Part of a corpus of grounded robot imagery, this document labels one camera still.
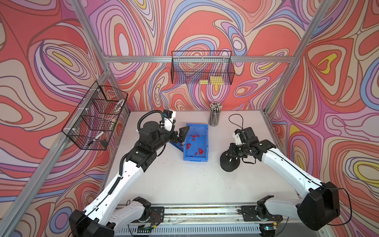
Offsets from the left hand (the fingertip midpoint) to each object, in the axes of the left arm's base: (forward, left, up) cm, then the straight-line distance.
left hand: (183, 124), depth 68 cm
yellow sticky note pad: (+36, -20, +1) cm, 41 cm away
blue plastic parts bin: (+10, -7, -33) cm, 36 cm away
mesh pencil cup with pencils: (+27, -20, -16) cm, 38 cm away
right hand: (-4, -25, -21) cm, 33 cm away
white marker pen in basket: (-4, +44, -8) cm, 45 cm away
